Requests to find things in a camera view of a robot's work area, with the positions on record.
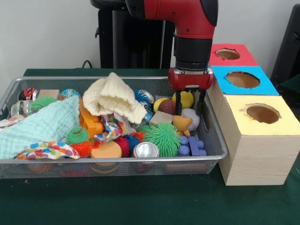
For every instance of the pale wooden cube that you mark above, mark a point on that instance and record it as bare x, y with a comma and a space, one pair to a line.
161, 118

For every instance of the large green spiky ball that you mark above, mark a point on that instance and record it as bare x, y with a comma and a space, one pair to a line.
164, 139

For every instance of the silver can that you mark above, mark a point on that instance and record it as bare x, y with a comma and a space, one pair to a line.
145, 150

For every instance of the colourful dotted cloth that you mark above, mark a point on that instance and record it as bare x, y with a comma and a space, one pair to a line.
47, 148

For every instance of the metal mesh bin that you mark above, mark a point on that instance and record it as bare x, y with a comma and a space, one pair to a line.
164, 168

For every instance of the dark green table cloth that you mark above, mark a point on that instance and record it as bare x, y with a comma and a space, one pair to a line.
293, 86
140, 206

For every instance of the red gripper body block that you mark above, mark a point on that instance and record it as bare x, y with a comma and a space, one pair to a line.
191, 79

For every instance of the wooden box with three holes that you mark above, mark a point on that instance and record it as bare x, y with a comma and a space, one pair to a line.
257, 159

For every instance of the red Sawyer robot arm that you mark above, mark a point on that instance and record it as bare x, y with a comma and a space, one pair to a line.
187, 18

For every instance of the purple building block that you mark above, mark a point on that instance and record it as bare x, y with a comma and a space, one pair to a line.
192, 147

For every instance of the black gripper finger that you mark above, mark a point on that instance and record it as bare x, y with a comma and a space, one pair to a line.
201, 103
178, 103

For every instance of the yellow ball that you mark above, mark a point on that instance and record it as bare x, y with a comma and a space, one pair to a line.
187, 100

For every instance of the brown toy football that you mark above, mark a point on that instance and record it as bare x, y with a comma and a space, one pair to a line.
167, 107

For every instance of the white toy baseball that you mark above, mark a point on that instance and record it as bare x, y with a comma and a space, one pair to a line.
193, 122

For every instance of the orange bear toy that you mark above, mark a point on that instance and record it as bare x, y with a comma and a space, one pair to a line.
181, 123

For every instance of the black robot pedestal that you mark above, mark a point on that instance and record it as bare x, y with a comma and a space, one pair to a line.
131, 42

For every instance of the cream waffle cloth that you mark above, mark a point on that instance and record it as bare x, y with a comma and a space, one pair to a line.
112, 93

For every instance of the black upright panel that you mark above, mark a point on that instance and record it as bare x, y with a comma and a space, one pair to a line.
288, 47

